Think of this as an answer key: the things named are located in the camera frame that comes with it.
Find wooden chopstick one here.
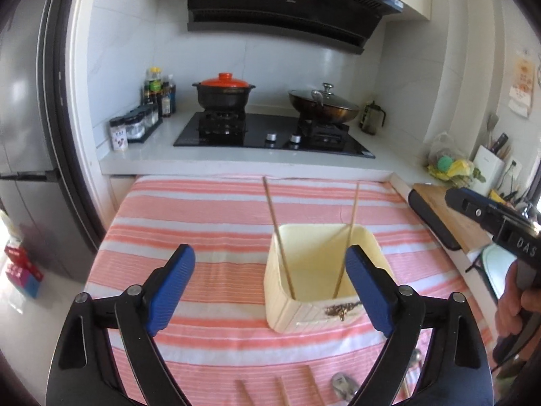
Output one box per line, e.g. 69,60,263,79
262,176,296,300

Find spice jar rack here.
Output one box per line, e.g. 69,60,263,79
123,104,162,144

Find pink striped tablecloth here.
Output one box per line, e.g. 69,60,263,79
85,176,468,405

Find wooden cutting board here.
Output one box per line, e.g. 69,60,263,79
408,183,492,254

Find white spice shaker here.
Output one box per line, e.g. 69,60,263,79
108,116,128,151

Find white knife block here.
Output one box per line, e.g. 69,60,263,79
470,146,505,196

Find wooden chopstick five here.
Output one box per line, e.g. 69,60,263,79
304,365,326,405

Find wok with glass lid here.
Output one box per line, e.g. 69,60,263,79
288,83,360,124

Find black pot red lid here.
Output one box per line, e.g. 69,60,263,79
193,72,256,111

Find dark glass pitcher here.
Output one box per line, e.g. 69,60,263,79
359,101,386,136

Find grey refrigerator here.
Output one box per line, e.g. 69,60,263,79
1,0,104,282

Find red box on floor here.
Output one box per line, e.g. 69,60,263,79
5,243,44,299

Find plastic bag with produce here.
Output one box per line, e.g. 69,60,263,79
426,132,486,187

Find black gas stove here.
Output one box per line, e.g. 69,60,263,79
174,111,375,159

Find wooden chopstick four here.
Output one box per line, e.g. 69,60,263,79
276,377,291,406

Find wooden chopstick three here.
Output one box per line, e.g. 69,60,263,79
236,379,255,406

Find cream utensil holder box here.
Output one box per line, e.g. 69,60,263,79
263,224,392,335

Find steel spoon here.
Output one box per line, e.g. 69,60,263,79
331,372,359,402

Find person's right hand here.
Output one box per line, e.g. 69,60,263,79
495,260,540,337

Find sauce bottles group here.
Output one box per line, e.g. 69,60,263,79
142,66,176,117

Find green cutting board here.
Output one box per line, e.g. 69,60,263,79
481,244,516,300

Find black range hood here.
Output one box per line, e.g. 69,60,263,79
187,0,403,54

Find hanging calendar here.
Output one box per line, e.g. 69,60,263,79
508,53,536,118

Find wooden chopstick two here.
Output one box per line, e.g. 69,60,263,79
333,182,360,299

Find steel spoon crossed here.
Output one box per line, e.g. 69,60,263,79
402,348,423,399

